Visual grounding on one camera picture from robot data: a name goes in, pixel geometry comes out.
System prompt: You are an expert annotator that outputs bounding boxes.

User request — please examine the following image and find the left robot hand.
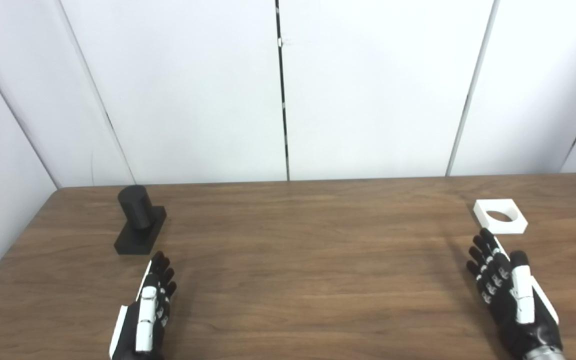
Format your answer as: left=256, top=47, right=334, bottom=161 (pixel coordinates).
left=109, top=251, right=178, bottom=360

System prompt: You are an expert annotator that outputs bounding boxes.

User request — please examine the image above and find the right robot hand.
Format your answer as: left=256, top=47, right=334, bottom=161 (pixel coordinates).
left=466, top=228, right=565, bottom=357

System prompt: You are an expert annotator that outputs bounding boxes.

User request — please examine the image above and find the white square piece with hole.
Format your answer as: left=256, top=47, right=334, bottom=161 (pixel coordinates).
left=473, top=199, right=528, bottom=235

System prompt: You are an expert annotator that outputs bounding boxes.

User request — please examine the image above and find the black peg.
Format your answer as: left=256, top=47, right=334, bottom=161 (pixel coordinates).
left=114, top=185, right=167, bottom=256

